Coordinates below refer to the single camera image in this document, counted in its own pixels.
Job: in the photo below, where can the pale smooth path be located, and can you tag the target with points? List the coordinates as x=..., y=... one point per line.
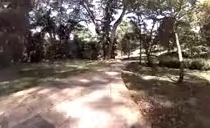
x=86, y=100

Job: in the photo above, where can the leaf-covered ground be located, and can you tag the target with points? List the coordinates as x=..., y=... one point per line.
x=179, y=100

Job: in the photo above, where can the wood of trees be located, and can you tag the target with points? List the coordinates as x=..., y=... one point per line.
x=93, y=33

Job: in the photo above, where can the shaded grass strip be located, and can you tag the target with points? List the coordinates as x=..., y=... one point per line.
x=33, y=76

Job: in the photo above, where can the tree with pale trunk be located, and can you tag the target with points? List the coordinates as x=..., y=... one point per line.
x=179, y=50

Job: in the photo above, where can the low green hedge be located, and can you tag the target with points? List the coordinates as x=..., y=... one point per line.
x=193, y=63

